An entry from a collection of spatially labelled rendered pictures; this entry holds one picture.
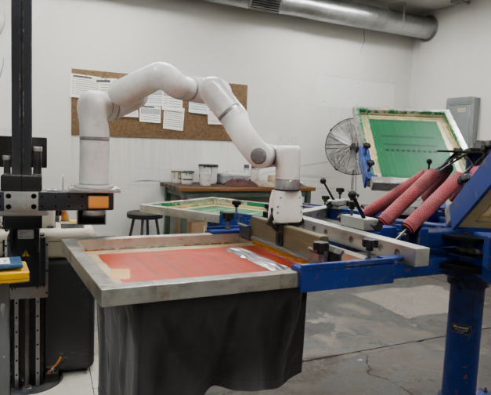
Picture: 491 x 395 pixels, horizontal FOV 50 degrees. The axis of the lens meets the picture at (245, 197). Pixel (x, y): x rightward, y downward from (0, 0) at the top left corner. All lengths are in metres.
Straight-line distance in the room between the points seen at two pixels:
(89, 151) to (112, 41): 3.66
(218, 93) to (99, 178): 0.48
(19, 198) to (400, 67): 5.90
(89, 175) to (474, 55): 5.39
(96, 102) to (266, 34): 4.39
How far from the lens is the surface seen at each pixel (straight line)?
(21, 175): 1.78
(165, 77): 1.64
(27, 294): 2.28
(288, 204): 1.58
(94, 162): 1.76
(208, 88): 1.62
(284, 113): 6.04
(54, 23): 5.30
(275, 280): 1.29
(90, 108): 1.75
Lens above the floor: 1.30
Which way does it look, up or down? 6 degrees down
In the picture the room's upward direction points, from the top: 2 degrees clockwise
